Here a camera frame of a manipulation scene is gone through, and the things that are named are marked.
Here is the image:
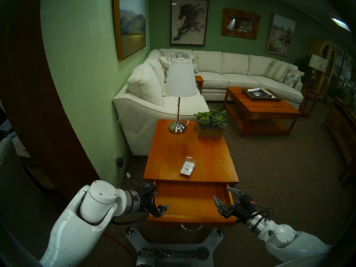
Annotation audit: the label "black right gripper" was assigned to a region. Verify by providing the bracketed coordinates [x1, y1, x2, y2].
[213, 187, 257, 225]

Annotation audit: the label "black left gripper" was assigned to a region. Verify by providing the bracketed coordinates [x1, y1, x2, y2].
[137, 182, 170, 217]

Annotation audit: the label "wooden drawer with metal handle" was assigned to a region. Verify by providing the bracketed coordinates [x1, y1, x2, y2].
[146, 181, 238, 231]

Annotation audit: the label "clear blister pack white card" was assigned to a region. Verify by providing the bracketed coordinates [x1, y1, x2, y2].
[180, 156, 196, 176]

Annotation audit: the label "black power strip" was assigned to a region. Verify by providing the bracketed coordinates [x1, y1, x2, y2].
[142, 249, 196, 260]

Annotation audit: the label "orange wooden end table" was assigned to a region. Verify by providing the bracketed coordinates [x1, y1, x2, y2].
[143, 119, 239, 186]

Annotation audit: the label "succulent plants in box planter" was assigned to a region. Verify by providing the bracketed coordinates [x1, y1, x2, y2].
[194, 107, 229, 138]

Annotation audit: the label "cream sectional sofa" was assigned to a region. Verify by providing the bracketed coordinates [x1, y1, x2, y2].
[113, 48, 305, 156]

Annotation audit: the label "wooden coffee table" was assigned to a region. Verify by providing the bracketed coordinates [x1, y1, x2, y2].
[223, 86, 301, 137]

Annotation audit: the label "dark wooden serving tray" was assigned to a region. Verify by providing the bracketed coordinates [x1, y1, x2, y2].
[241, 87, 283, 102]

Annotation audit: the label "dark hardcover book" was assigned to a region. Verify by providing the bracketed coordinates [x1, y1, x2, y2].
[248, 88, 273, 98]

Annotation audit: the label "white shade chrome table lamp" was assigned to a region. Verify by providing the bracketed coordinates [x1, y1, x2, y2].
[164, 58, 197, 134]

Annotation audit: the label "dark wooden end table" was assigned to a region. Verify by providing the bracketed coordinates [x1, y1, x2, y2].
[299, 84, 320, 119]

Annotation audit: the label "long wooden sideboard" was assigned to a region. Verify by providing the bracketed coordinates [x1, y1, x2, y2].
[324, 97, 356, 165]

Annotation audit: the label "grey patchwork throw pillow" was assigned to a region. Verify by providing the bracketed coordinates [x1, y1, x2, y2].
[177, 51, 199, 74]
[283, 68, 305, 88]

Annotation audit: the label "plain cream throw pillow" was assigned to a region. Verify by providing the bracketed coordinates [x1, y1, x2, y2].
[159, 56, 170, 75]

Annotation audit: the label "dark brown wooden door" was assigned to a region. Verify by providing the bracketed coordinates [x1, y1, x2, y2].
[0, 0, 101, 200]

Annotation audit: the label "potted green plant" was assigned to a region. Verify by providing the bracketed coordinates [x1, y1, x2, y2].
[343, 80, 356, 107]

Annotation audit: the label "wrapped shade table lamp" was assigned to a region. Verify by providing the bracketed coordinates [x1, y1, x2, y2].
[308, 54, 327, 87]

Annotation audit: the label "framed tree landscape painting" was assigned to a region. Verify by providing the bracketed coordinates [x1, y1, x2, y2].
[266, 13, 296, 57]

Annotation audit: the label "rustic wood framed mirror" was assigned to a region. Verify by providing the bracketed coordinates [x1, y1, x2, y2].
[221, 8, 261, 40]

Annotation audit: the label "black framed horse artwork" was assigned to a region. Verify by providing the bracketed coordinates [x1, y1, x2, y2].
[170, 0, 209, 46]

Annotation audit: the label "arched light wood cabinet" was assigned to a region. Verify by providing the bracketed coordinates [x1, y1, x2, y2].
[309, 37, 337, 100]

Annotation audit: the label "framed mountain landscape painting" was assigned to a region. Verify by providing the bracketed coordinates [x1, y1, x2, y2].
[113, 0, 147, 60]

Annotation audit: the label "ceiling light panel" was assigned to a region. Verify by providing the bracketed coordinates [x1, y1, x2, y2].
[331, 18, 351, 32]

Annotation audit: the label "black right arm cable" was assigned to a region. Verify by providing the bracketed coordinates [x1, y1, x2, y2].
[254, 207, 275, 224]

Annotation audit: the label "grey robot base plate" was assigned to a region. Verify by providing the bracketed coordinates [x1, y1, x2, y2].
[126, 228, 224, 267]

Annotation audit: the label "red floor cable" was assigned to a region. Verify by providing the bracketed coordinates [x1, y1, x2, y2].
[102, 233, 131, 253]

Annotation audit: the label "framed botanical wall print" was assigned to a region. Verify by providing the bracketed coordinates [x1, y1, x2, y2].
[334, 45, 344, 76]
[343, 52, 353, 80]

